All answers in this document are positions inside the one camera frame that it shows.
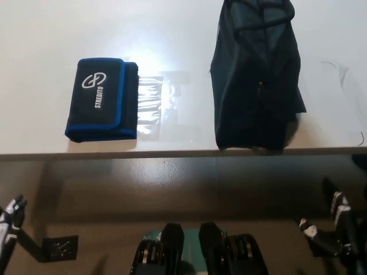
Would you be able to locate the black blue-trimmed Strebito notebook case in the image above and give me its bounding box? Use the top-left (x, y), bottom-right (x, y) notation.
top-left (64, 58), bottom-right (139, 143)

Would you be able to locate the black slanted table leg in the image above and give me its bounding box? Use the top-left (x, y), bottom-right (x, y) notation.
top-left (15, 227), bottom-right (47, 263)

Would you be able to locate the clear tape patch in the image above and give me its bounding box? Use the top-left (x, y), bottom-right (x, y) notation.
top-left (136, 74), bottom-right (165, 141)

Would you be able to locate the black teal robot torso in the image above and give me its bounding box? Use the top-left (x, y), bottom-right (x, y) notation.
top-left (130, 222), bottom-right (269, 275)

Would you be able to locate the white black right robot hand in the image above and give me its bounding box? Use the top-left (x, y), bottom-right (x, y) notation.
top-left (299, 177), bottom-right (356, 258)

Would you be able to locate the dark fabric lunch bag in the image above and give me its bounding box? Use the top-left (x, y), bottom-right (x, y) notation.
top-left (208, 0), bottom-right (307, 155)

